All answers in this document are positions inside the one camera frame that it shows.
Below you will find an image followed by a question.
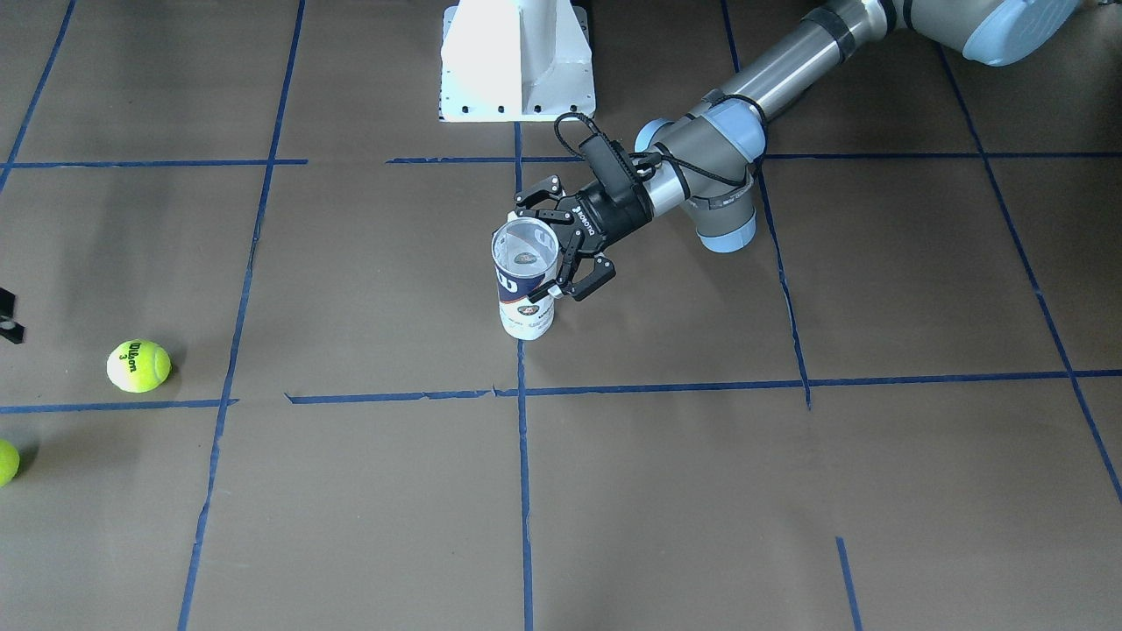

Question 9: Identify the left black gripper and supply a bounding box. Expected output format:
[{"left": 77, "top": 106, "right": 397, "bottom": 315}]
[{"left": 514, "top": 175, "right": 655, "bottom": 302}]

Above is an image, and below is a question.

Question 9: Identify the yellow Wilson tennis ball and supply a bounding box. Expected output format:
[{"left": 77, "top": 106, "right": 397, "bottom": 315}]
[{"left": 105, "top": 339, "right": 172, "bottom": 393}]

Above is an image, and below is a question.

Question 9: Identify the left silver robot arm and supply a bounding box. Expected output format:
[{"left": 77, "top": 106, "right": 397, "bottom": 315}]
[{"left": 512, "top": 1, "right": 1078, "bottom": 303}]

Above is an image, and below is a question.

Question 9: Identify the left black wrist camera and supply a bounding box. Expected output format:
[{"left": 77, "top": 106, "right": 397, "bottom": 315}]
[{"left": 579, "top": 135, "right": 643, "bottom": 212}]

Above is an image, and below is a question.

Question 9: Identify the white pedestal column base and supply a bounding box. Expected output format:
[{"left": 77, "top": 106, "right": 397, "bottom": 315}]
[{"left": 438, "top": 1, "right": 597, "bottom": 124}]

